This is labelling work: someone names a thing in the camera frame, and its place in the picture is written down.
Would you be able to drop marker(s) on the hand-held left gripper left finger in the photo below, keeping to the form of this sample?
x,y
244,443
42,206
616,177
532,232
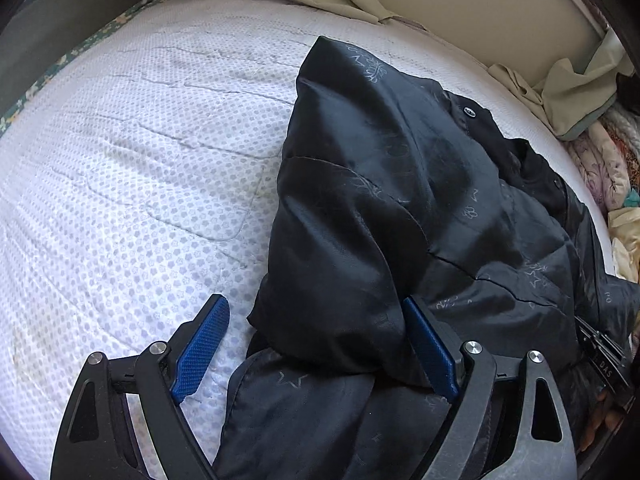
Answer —
x,y
200,350

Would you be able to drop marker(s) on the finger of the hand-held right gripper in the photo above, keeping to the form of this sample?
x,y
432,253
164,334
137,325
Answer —
x,y
590,335

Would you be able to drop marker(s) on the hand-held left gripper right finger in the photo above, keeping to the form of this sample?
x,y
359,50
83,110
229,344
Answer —
x,y
430,355

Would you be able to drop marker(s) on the black puffer jacket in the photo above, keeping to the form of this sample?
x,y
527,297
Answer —
x,y
360,200

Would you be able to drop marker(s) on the pile of colourful clothes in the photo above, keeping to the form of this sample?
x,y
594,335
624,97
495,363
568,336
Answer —
x,y
600,170

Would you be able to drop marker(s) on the person's right hand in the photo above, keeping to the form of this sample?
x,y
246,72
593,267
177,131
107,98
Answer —
x,y
602,420

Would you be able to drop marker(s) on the white quilted mattress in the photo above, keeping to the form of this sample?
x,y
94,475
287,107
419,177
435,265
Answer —
x,y
125,185

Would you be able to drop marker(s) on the beige crumpled pillowcase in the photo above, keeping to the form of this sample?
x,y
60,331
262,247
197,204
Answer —
x,y
570,90

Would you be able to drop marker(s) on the green floral bed sheet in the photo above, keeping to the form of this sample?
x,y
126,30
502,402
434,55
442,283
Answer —
x,y
30,97

